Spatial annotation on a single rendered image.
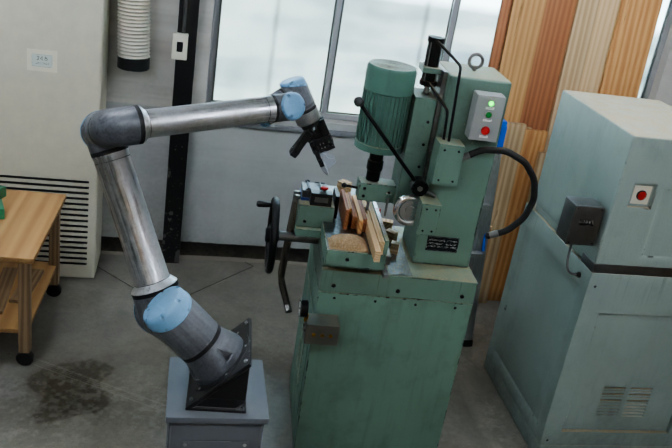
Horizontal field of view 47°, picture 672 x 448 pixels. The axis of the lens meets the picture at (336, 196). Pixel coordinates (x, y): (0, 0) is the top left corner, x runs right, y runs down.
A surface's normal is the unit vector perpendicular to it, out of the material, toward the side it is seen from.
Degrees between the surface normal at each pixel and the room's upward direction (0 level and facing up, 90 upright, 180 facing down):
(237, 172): 90
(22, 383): 0
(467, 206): 90
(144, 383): 0
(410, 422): 90
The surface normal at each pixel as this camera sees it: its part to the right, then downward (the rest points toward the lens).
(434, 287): 0.09, 0.39
